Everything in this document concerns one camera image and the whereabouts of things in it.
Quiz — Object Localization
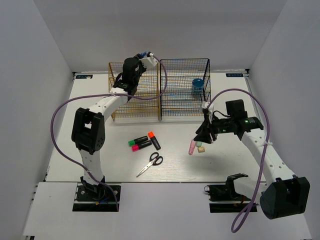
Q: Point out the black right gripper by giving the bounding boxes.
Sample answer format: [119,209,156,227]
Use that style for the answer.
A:
[193,113,234,144]

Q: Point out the blue tape roll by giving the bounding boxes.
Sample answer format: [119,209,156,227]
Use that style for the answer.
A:
[191,78,205,95]

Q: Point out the orange cap black highlighter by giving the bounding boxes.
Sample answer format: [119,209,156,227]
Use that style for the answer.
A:
[148,131,161,150]

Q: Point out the black handled scissors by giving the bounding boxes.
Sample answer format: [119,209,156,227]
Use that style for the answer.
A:
[136,152,164,178]

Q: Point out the pink cap black highlighter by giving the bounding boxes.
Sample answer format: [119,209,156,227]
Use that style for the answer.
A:
[131,140,152,152]

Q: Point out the green cap black highlighter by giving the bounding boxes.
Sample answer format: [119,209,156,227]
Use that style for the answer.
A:
[128,135,149,147]

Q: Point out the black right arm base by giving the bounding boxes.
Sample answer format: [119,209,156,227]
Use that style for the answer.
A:
[203,173,257,213]

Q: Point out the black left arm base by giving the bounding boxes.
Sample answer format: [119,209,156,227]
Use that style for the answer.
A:
[72,184,117,213]

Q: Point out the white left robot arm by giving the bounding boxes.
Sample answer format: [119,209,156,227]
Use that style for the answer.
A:
[71,53,147,200]

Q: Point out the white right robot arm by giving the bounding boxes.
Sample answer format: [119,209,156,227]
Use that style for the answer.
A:
[194,99,310,220]

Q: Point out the green correction tape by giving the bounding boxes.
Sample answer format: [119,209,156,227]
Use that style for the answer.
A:
[196,141,203,148]

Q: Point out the pink correction tape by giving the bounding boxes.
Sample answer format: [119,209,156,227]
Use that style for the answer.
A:
[188,139,196,156]

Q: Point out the yellow eraser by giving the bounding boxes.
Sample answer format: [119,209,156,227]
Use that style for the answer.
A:
[197,146,206,153]

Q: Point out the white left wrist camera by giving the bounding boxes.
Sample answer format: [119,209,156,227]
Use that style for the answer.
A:
[140,51,158,69]

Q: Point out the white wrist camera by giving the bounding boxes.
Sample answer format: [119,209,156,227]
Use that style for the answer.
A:
[201,101,214,122]
[140,51,158,69]

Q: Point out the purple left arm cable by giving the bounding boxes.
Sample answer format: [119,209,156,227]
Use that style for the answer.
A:
[50,52,168,213]

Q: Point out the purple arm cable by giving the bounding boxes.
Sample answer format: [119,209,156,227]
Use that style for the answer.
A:
[209,88,274,234]
[50,52,168,213]

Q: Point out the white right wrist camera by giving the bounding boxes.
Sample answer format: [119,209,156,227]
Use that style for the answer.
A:
[201,101,214,122]

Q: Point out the gold wire basket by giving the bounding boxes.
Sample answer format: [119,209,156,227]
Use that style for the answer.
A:
[111,65,160,124]

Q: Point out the black wire basket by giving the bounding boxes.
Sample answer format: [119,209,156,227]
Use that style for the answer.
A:
[159,58,211,123]

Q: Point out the metal table edge rail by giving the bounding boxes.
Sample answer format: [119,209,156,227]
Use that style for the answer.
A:
[244,68,283,183]

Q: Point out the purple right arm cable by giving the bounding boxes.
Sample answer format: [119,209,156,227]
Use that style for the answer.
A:
[209,88,274,234]

